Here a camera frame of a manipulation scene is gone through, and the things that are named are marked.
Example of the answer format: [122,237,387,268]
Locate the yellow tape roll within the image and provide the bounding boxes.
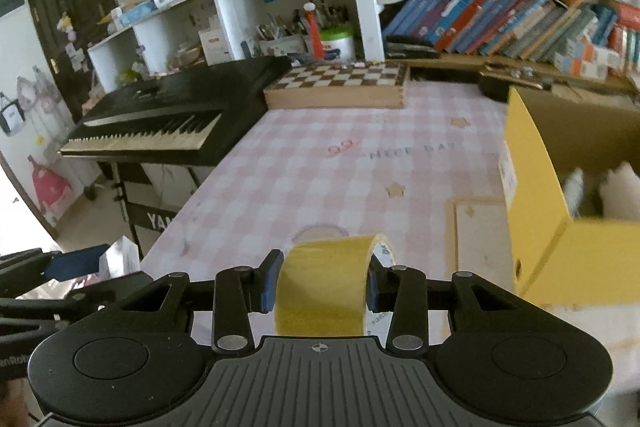
[274,234,396,338]

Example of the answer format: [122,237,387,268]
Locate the paper doll wall stickers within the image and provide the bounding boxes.
[0,67,76,228]

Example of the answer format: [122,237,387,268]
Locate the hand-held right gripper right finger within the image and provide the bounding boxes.
[366,257,531,353]

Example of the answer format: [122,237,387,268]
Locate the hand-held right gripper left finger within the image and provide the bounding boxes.
[107,249,284,354]

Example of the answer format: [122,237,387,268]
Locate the white packet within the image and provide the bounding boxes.
[564,167,586,214]

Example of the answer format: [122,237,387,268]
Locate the yellow cardboard box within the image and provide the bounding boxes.
[499,86,640,303]

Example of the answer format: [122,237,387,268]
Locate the leaning row of books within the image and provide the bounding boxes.
[382,0,640,68]

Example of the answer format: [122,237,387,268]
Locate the orange white medicine box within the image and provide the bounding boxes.
[580,39,621,68]
[552,54,608,80]

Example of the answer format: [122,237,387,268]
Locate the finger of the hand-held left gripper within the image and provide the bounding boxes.
[0,272,153,323]
[0,243,110,298]

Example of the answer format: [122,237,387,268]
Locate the white box red label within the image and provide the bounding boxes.
[199,29,233,65]

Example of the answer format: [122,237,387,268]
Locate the holder full of pens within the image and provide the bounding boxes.
[255,0,351,56]

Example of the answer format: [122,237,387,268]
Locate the white carton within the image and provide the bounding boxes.
[99,237,141,278]

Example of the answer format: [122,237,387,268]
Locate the black flat case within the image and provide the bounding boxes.
[385,36,441,60]

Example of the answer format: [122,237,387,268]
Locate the white tub green lid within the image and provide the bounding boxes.
[320,27,357,62]

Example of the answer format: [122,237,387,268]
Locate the pink checked cloth desktop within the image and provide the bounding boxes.
[140,79,640,358]

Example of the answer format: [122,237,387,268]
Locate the black keyboard stand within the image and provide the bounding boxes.
[97,159,201,258]

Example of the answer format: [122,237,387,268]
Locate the pink plush toy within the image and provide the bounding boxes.
[599,161,640,223]

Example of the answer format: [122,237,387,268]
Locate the red orange marker tube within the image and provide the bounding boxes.
[305,4,323,60]

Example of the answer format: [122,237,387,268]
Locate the dark wooden door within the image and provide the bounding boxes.
[20,0,118,122]

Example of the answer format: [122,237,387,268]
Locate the black keyboard piano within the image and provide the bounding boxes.
[59,55,292,168]

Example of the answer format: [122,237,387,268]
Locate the wooden chessboard box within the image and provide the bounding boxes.
[263,62,411,110]

